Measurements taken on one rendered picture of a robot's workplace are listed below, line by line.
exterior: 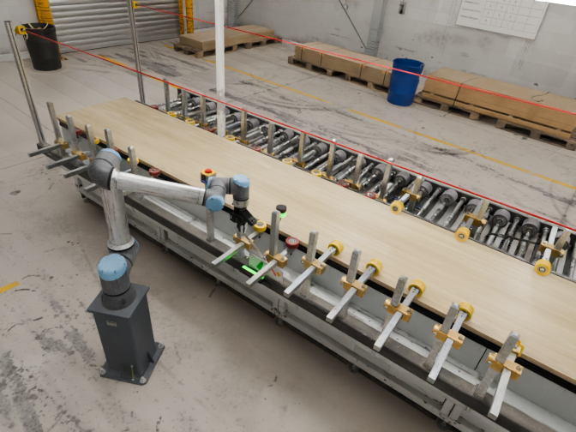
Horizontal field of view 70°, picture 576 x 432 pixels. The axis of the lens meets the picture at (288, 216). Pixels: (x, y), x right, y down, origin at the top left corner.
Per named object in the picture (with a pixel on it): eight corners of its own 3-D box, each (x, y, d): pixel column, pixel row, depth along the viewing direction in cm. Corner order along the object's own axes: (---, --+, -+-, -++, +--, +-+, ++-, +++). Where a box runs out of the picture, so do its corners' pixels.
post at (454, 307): (428, 374, 206) (459, 309, 178) (422, 369, 207) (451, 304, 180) (430, 369, 208) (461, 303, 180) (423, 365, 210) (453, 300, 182)
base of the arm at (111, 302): (126, 312, 230) (123, 300, 224) (94, 306, 231) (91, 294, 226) (141, 289, 245) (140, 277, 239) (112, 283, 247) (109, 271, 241)
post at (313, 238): (305, 298, 237) (315, 233, 210) (300, 296, 239) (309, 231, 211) (309, 295, 240) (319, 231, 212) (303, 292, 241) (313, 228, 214)
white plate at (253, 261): (281, 285, 243) (283, 272, 237) (248, 265, 255) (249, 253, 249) (282, 284, 244) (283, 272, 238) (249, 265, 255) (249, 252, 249)
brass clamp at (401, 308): (406, 323, 198) (409, 316, 195) (381, 309, 204) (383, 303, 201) (411, 315, 202) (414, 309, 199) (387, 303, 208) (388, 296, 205)
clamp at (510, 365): (515, 382, 176) (520, 375, 173) (483, 365, 182) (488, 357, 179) (519, 372, 180) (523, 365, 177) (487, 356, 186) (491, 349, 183)
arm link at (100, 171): (79, 168, 187) (225, 198, 200) (89, 156, 197) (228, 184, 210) (80, 189, 193) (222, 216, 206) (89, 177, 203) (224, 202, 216)
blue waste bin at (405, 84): (406, 110, 713) (417, 68, 671) (378, 100, 741) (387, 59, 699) (421, 103, 752) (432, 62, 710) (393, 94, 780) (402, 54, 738)
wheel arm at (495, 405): (495, 421, 159) (497, 417, 158) (487, 416, 161) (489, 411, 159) (513, 358, 185) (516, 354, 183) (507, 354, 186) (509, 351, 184)
